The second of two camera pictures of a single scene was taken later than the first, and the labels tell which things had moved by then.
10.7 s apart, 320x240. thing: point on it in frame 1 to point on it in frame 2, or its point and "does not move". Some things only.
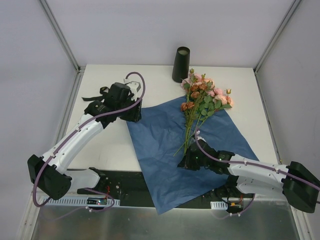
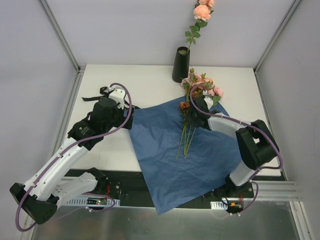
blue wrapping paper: [157, 138] does not move
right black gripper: [188, 161] to [194, 118]
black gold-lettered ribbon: [93, 98] does not move
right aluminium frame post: [293, 7] does not move
